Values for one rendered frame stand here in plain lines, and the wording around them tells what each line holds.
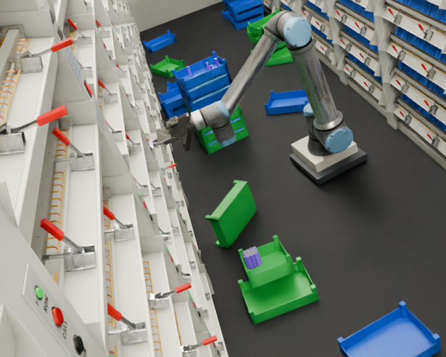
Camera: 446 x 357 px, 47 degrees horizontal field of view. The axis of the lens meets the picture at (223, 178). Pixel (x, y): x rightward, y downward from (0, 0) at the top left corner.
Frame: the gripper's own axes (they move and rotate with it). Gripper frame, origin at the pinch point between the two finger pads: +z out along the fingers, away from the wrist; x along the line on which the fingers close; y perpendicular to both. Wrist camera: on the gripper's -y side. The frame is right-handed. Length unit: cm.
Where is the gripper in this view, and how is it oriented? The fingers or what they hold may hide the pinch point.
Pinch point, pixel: (156, 143)
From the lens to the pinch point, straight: 242.9
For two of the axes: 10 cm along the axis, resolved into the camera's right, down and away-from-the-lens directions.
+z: -9.2, 4.0, 0.1
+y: -3.4, -7.6, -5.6
